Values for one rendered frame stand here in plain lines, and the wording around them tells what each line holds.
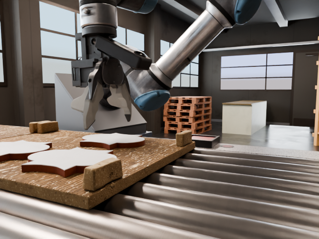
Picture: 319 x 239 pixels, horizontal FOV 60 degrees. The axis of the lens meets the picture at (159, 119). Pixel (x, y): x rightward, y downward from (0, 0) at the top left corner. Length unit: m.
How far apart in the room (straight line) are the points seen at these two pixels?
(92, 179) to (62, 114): 0.77
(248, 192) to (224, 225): 0.10
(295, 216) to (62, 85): 0.90
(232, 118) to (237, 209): 6.54
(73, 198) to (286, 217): 0.23
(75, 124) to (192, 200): 0.74
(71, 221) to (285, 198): 0.25
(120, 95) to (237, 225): 0.41
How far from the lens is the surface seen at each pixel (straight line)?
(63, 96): 1.07
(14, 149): 0.54
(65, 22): 4.79
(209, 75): 9.50
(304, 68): 8.91
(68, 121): 1.05
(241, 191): 0.39
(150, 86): 0.93
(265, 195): 0.38
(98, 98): 0.55
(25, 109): 3.98
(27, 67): 4.02
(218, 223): 0.30
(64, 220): 0.32
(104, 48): 0.57
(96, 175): 0.32
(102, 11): 0.59
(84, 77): 0.59
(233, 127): 6.87
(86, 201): 0.32
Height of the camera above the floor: 1.05
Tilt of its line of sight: 6 degrees down
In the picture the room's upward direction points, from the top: straight up
